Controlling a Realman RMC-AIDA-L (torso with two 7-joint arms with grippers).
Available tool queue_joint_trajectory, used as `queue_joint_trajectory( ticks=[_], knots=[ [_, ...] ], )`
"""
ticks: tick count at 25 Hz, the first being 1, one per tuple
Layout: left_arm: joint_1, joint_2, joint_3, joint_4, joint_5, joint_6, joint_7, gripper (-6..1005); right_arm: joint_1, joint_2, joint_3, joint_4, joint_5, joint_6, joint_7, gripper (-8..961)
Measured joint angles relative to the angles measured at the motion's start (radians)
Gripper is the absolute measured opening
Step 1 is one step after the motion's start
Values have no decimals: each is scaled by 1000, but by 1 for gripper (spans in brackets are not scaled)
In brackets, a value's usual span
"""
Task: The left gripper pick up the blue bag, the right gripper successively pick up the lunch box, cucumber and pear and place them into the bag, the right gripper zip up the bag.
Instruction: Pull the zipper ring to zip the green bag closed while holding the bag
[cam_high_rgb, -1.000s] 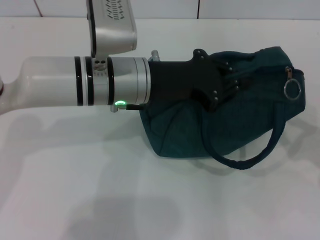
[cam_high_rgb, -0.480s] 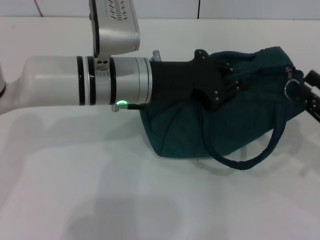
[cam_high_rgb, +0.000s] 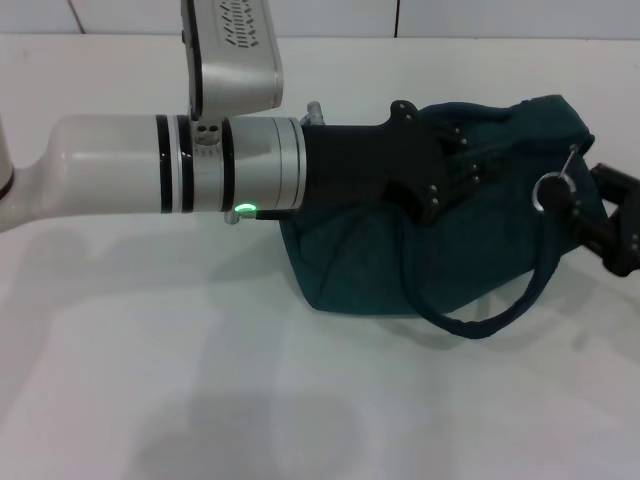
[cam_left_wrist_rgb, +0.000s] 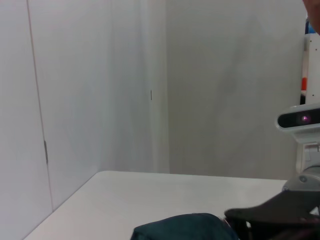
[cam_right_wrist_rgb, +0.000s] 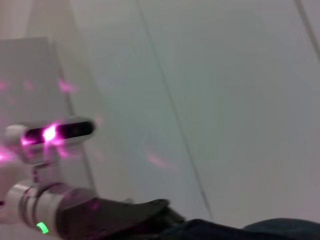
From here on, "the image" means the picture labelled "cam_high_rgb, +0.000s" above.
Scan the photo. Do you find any dark teal lunch bag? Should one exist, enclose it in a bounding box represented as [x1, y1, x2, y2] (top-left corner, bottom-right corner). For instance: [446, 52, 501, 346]
[277, 93, 609, 340]

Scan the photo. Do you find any silver flange fitting stub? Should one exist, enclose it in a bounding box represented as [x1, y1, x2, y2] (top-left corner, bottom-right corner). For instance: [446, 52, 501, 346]
[301, 101, 327, 128]

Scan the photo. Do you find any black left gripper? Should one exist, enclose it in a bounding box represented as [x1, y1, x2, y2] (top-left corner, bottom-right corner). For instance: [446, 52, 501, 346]
[301, 100, 501, 224]

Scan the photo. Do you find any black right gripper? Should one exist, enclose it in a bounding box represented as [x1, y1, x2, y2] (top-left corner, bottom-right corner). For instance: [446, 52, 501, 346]
[542, 162, 640, 279]

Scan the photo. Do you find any silver zipper pull ring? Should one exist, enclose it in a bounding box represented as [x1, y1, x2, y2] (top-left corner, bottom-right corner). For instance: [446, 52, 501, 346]
[532, 143, 585, 214]

